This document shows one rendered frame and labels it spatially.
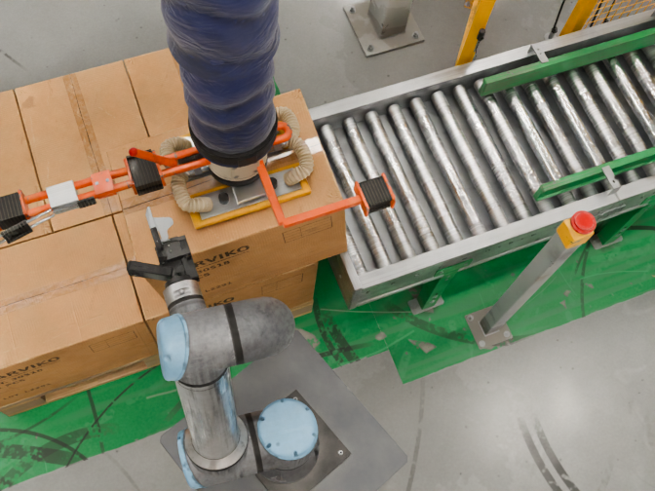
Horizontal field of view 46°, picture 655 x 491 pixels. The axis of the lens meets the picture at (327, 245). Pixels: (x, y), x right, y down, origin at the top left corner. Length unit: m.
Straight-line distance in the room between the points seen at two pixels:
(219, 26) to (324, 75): 2.12
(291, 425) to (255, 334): 0.57
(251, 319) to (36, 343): 1.30
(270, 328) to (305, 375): 0.85
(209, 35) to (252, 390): 1.10
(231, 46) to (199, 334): 0.56
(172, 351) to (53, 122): 1.65
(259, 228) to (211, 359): 0.81
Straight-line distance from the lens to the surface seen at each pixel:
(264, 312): 1.42
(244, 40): 1.54
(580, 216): 2.26
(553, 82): 3.10
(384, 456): 2.23
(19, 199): 2.09
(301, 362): 2.26
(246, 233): 2.14
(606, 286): 3.41
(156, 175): 2.05
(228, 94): 1.70
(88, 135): 2.86
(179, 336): 1.39
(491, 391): 3.12
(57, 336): 2.58
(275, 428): 1.92
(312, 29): 3.75
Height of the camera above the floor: 2.94
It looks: 67 degrees down
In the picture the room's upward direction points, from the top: 10 degrees clockwise
